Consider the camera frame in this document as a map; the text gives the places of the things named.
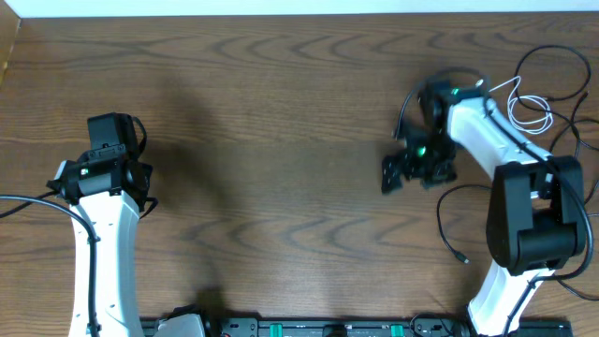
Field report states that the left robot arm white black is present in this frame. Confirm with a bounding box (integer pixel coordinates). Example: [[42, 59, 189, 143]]
[[47, 112, 153, 336]]

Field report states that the black USB-A cable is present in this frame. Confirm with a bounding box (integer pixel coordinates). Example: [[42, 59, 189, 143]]
[[435, 116, 599, 301]]

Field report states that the white charging cable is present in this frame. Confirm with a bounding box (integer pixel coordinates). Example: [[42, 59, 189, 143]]
[[486, 75, 555, 136]]

